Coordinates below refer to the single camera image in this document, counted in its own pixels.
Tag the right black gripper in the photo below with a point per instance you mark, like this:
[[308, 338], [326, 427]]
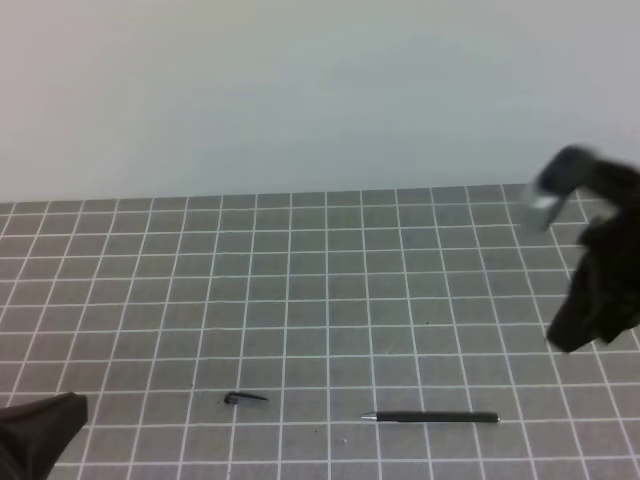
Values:
[[603, 296]]

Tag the black pen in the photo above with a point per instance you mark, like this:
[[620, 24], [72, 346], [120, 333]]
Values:
[[432, 417]]

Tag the black pen cap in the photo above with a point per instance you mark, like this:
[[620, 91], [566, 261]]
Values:
[[235, 398]]

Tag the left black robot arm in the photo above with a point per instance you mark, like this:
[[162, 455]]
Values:
[[35, 435]]

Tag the grey grid tablecloth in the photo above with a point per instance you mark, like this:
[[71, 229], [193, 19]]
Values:
[[331, 305]]

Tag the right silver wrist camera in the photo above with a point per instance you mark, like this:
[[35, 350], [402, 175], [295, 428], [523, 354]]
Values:
[[546, 194]]

